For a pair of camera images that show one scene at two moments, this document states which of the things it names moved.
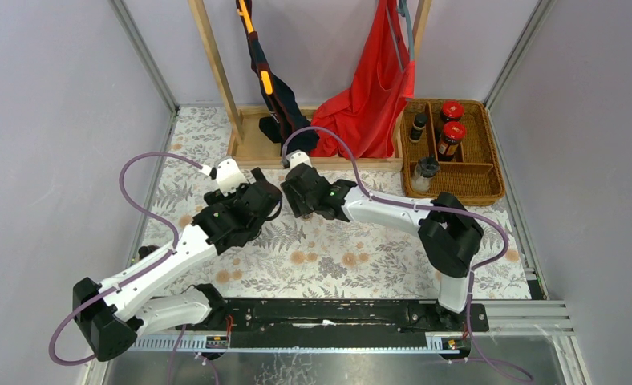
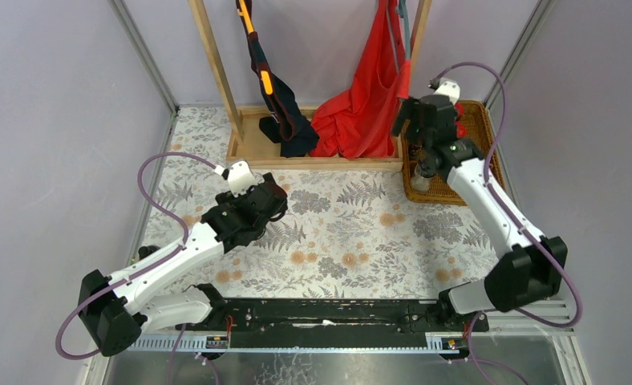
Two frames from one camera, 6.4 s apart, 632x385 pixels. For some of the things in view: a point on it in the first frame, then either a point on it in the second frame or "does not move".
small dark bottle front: [145, 250] does not move
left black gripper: [262, 196] does not move
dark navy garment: [289, 123] does not move
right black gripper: [296, 190] → [411, 114]
